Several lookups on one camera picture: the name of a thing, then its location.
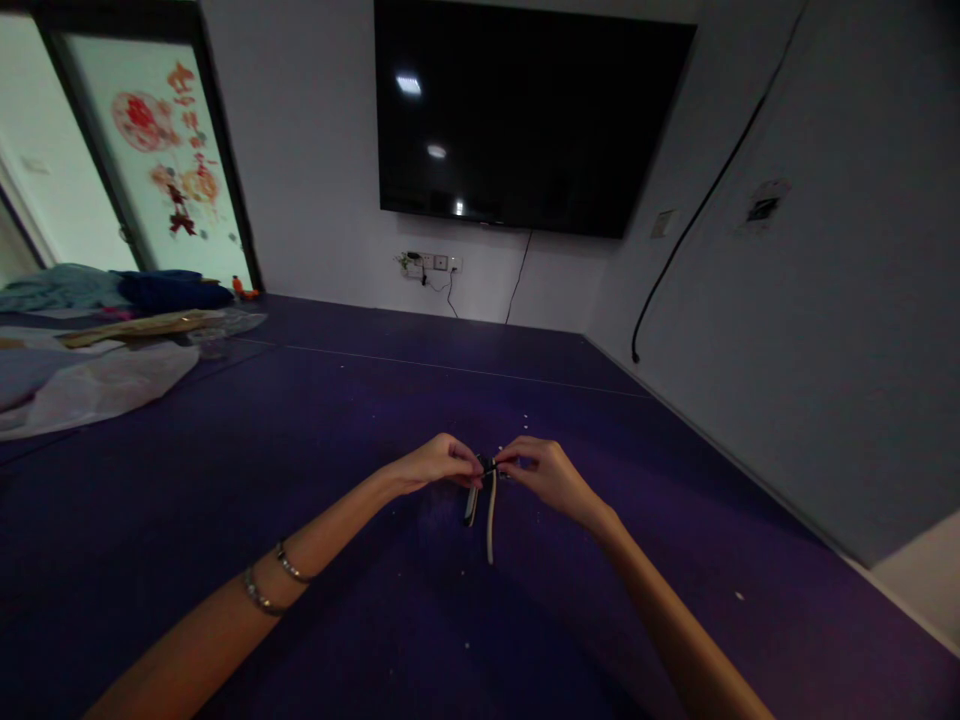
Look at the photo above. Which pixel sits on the person's right hand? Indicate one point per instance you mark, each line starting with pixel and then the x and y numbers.
pixel 553 480

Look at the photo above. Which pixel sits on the person's left hand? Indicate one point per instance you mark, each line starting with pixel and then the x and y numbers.
pixel 424 465

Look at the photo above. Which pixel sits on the person's right fingers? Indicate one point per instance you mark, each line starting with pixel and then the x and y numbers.
pixel 517 454

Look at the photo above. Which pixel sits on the person's left fingers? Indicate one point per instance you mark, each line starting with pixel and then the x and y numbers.
pixel 461 459

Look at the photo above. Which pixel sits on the orange bottle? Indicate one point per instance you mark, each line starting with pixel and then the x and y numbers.
pixel 238 287

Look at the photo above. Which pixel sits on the brown cardboard piece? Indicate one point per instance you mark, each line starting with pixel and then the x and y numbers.
pixel 127 328

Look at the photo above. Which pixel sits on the clear plastic sheet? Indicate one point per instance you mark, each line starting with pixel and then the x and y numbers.
pixel 90 375

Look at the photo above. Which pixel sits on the pile of blue cloths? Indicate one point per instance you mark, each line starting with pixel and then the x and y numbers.
pixel 112 289

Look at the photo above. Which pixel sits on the glass door with red decals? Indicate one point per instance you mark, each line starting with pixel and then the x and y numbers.
pixel 150 142

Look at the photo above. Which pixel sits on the white wall socket strip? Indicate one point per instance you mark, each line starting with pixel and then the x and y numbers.
pixel 429 262

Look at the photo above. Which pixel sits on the beige wall switch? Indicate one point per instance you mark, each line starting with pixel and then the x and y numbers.
pixel 663 223

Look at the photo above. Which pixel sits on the black wall television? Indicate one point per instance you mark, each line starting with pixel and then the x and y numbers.
pixel 525 120

